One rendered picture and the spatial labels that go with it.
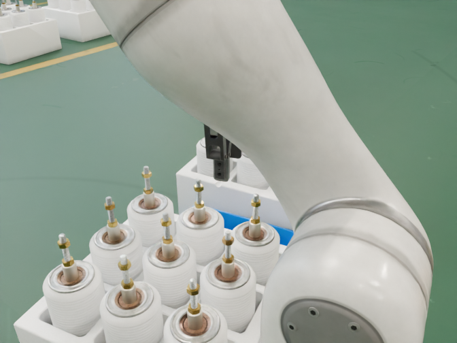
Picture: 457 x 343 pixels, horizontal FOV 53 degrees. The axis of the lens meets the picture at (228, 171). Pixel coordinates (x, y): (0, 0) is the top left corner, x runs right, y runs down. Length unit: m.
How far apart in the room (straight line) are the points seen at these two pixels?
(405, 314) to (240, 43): 0.16
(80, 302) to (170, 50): 0.62
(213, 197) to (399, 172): 0.73
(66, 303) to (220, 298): 0.25
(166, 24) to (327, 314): 0.17
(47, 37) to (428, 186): 2.32
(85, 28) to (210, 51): 3.02
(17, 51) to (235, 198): 2.04
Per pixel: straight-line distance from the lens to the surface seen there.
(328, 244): 0.26
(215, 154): 0.59
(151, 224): 0.94
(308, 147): 0.28
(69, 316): 0.82
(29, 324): 0.87
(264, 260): 0.85
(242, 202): 1.14
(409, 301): 0.26
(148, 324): 0.75
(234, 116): 0.26
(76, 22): 3.23
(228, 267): 0.76
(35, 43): 3.01
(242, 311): 0.79
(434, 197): 1.56
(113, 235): 0.87
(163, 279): 0.81
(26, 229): 1.41
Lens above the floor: 0.79
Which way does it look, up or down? 31 degrees down
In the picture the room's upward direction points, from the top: straight up
